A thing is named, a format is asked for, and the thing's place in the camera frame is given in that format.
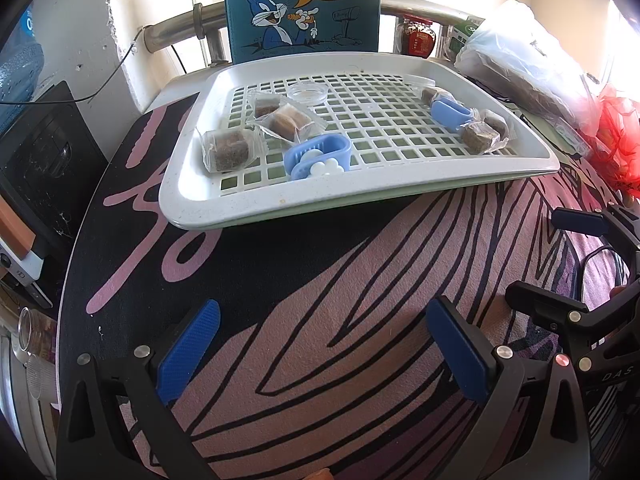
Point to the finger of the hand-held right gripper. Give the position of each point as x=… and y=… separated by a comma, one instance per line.
x=580, y=220
x=545, y=305

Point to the petri dish base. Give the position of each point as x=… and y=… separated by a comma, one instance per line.
x=417, y=81

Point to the red sauce jar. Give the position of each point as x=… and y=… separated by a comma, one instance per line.
x=417, y=40

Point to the blue plastic clip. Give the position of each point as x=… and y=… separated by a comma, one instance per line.
x=447, y=112
x=335, y=144

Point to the white perforated tray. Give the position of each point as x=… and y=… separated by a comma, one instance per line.
x=182, y=180

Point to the clear brown cube packet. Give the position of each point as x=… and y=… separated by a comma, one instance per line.
x=432, y=95
x=480, y=136
x=497, y=121
x=230, y=150
x=287, y=122
x=266, y=107

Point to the blue cartoon tote bag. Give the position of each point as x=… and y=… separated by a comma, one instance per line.
x=350, y=35

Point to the blue water jug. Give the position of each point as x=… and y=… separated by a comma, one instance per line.
x=17, y=65

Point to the clear glass jar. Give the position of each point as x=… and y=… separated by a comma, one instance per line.
x=37, y=335

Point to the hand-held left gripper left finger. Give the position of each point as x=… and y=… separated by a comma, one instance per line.
x=187, y=350

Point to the green and white box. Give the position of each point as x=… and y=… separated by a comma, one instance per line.
x=462, y=35

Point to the red plastic bag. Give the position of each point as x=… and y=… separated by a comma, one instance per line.
x=620, y=135

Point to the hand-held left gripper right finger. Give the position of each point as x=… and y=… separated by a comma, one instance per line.
x=457, y=350

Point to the white and orange device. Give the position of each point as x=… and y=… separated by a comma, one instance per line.
x=15, y=230

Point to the metal pipe railing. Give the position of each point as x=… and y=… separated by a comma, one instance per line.
x=170, y=27

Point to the printed table mat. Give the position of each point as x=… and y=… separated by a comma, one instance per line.
x=300, y=285

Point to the clear round plastic dish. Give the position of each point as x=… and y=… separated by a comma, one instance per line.
x=307, y=95

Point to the black water dispenser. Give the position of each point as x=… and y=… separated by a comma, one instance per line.
x=45, y=160

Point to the ribbed clear glass cup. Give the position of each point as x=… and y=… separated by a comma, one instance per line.
x=40, y=377

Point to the clear plastic bag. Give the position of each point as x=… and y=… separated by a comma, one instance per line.
x=525, y=60

